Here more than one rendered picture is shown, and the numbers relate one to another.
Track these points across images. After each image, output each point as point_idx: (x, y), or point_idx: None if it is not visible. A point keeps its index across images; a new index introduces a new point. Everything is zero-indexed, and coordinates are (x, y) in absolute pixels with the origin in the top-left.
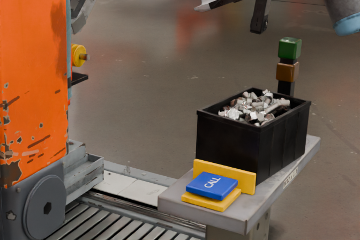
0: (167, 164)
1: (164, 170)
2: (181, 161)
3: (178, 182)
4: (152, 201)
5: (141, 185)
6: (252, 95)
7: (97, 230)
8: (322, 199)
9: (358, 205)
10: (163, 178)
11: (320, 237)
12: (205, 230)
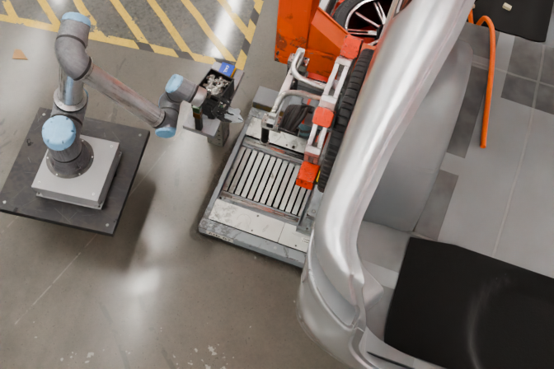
0: (267, 302)
1: (267, 292)
2: (258, 309)
3: (238, 79)
4: (264, 217)
5: (273, 235)
6: (213, 92)
7: (286, 193)
8: (163, 272)
9: (142, 267)
10: (262, 245)
11: (171, 226)
12: None
